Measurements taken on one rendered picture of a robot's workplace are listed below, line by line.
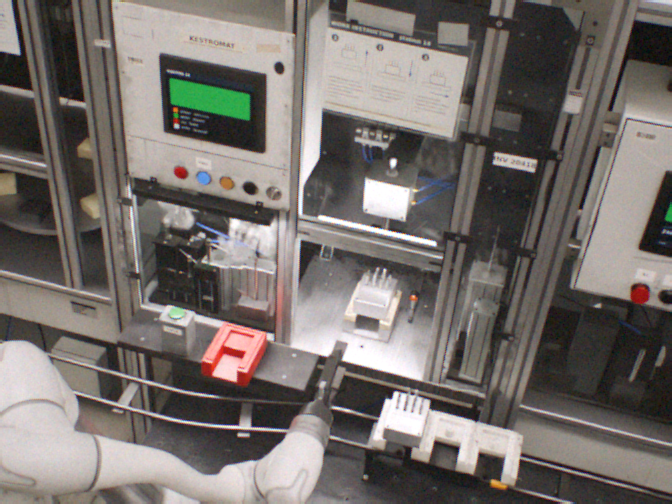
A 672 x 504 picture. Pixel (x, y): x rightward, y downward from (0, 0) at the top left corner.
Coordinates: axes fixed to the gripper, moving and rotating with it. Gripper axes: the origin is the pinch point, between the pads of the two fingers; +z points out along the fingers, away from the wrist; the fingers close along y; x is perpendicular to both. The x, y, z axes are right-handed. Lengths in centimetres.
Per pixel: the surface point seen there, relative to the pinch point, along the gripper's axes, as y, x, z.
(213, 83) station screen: 57, 38, 18
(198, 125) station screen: 45, 42, 18
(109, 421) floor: -112, 96, 46
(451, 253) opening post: 23.0, -20.0, 21.5
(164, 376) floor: -112, 87, 74
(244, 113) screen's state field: 51, 31, 18
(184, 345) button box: -17.1, 43.9, 8.1
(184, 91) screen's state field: 54, 45, 18
